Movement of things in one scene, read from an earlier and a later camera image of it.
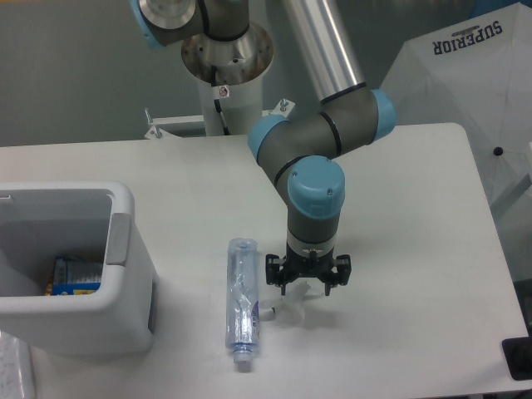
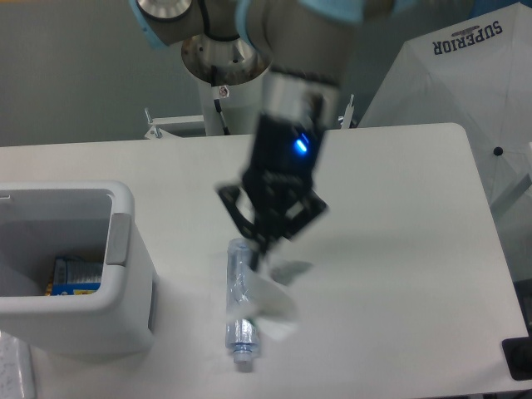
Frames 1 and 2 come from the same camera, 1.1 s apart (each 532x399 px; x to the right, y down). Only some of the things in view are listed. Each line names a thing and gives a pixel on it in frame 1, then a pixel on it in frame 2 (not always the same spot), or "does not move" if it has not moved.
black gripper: (299, 265) to (282, 161)
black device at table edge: (518, 355) does not move
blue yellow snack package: (74, 277) does not move
